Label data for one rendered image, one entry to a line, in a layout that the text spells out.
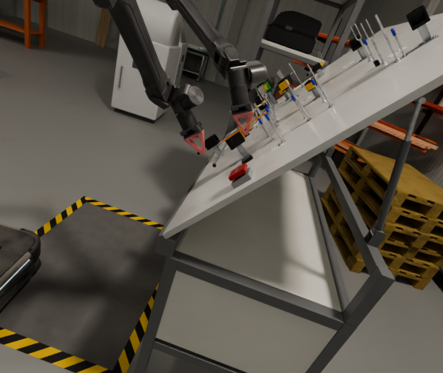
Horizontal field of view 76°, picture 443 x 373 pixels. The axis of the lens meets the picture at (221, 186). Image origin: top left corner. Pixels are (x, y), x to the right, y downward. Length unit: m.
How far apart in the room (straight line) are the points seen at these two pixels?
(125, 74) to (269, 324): 3.88
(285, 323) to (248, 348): 0.18
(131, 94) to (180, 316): 3.69
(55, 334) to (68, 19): 10.60
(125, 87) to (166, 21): 1.03
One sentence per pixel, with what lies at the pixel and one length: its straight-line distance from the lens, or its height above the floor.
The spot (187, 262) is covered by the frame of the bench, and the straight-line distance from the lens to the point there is 0.89.
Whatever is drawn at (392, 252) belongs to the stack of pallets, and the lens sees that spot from 2.89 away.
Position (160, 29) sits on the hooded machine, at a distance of 4.33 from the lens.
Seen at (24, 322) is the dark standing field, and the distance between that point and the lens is 1.74.
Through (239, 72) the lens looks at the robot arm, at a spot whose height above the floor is 1.33.
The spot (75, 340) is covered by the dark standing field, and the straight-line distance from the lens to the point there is 1.66.
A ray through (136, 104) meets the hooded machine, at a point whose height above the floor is 0.22.
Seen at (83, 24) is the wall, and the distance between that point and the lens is 11.35.
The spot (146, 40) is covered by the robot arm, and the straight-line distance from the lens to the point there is 0.79.
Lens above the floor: 1.41
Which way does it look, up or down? 27 degrees down
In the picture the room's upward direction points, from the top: 19 degrees clockwise
